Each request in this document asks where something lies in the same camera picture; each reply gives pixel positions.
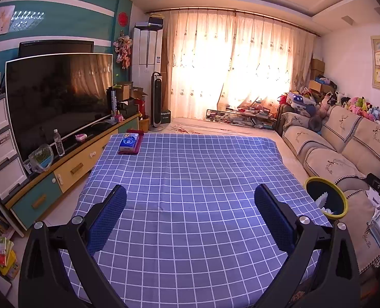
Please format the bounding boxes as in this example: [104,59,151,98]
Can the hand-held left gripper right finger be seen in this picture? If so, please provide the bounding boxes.
[254,184,361,308]

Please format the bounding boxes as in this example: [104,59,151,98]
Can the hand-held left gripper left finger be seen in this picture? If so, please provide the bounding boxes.
[18,184,128,308]

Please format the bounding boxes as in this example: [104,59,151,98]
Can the black bin with yellow rim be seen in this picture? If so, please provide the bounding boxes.
[304,176,349,220]

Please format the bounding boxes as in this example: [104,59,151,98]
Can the beige sofa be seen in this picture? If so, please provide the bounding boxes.
[278,104,380,283]

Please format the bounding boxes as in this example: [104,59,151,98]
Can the green yellow television cabinet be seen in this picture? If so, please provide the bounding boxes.
[4,114,141,232]

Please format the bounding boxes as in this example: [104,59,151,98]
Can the row of plush toys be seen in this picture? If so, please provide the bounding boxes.
[336,94,380,132]

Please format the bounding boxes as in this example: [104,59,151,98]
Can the blue tissue pack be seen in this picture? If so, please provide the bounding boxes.
[119,134,140,152]

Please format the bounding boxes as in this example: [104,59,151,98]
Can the red flat box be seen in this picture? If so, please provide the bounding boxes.
[118,130,144,155]

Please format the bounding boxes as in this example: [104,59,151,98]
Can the clear water bottle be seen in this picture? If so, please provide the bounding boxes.
[53,129,65,157]

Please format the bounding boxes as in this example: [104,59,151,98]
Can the clear plastic bag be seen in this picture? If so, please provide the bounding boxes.
[28,144,54,174]

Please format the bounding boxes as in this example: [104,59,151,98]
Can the blue checked tablecloth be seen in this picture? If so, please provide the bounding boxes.
[60,133,335,308]

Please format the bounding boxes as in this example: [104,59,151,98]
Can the glass coffee table with books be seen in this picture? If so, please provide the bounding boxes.
[206,104,278,130]

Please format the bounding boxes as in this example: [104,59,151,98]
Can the pile of books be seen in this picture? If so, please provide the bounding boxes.
[0,205,20,280]

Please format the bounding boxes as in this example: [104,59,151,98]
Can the cardboard box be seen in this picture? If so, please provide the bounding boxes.
[114,82,144,110]
[308,80,333,94]
[311,58,325,81]

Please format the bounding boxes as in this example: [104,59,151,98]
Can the star print bag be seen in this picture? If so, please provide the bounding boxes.
[288,91,315,108]

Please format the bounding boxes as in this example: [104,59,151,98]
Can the black and white tube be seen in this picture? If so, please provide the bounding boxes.
[108,90,118,116]

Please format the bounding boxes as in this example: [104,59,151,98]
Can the black tower fan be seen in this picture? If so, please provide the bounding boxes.
[150,71,163,131]

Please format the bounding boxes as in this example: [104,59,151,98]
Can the large curved television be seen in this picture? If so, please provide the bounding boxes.
[5,53,113,162]

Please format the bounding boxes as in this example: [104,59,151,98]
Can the white drawer cabinet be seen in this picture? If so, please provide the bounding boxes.
[0,93,30,204]

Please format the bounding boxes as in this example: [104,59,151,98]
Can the cream embroidered curtain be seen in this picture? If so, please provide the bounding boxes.
[162,9,315,129]

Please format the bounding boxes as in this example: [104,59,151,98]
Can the white standing air conditioner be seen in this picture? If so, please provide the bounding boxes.
[132,22,163,98]

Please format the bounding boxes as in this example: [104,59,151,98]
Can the artificial flower bunch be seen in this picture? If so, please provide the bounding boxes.
[113,30,133,69]

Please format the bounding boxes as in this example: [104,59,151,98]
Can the curtain rod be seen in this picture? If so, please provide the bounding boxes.
[145,6,320,37]

